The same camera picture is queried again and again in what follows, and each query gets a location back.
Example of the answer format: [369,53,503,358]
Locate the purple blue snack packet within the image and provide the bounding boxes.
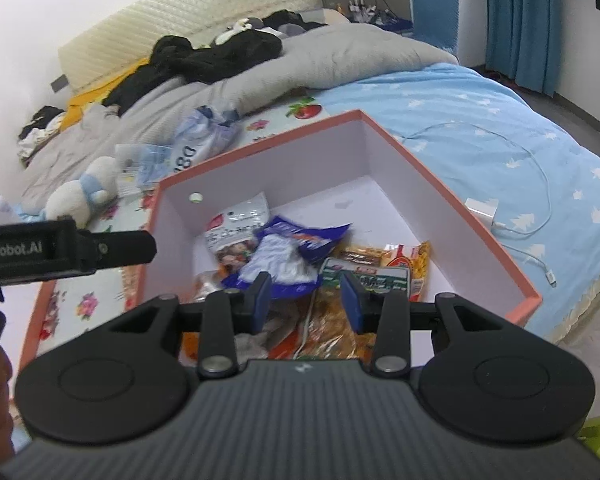
[221,215,354,302]

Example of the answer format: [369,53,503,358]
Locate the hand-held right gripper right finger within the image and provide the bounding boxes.
[340,271,518,378]

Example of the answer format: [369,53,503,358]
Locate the small yellow snack packet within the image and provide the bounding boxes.
[381,241,432,302]

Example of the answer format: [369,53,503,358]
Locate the orange cardboard box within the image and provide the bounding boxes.
[135,109,544,361]

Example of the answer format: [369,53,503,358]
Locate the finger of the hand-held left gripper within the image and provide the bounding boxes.
[96,230,159,269]

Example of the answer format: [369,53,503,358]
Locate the black and white cloth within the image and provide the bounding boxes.
[214,16,284,47]

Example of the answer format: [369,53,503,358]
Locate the white blue plush toy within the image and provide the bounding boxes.
[14,155,122,229]

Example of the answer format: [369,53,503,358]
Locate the white charging cable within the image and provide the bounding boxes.
[404,124,558,289]

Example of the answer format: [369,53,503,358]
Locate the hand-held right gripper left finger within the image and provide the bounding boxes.
[97,272,272,378]

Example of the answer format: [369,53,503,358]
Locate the green snack packet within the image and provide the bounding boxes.
[299,256,412,362]

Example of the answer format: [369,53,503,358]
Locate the blue white plastic bag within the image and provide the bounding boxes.
[114,141,177,197]

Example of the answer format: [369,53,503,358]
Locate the pile of dark clothes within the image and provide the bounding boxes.
[16,104,67,162]

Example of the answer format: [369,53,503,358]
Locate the blue curtain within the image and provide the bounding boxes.
[484,0,564,97]

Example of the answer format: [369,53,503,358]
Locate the blue chair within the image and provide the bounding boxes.
[411,0,462,54]

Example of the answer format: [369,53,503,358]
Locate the white phone charger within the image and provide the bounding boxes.
[464,198,502,229]

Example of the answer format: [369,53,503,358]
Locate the white spray bottle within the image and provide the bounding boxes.
[0,190,19,222]

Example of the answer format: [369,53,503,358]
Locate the orange box lid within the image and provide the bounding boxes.
[0,280,49,402]

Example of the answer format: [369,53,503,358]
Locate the crumpled white plastic bag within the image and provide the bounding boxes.
[171,104,242,182]

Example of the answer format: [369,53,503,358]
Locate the cream quilted headboard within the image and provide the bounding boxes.
[56,0,324,94]

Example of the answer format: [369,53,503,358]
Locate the black clothes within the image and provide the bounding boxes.
[101,29,284,109]

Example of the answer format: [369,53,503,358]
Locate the clear packet of brown snacks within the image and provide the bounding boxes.
[339,244,387,267]

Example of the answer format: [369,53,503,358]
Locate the light blue bed sheet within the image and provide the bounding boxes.
[307,61,600,347]

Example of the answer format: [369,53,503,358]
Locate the grey duvet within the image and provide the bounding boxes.
[19,21,462,202]

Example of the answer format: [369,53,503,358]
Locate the yellow cloth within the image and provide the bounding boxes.
[59,56,152,132]

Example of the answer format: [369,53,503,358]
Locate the white clear snack packet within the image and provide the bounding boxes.
[204,191,272,267]

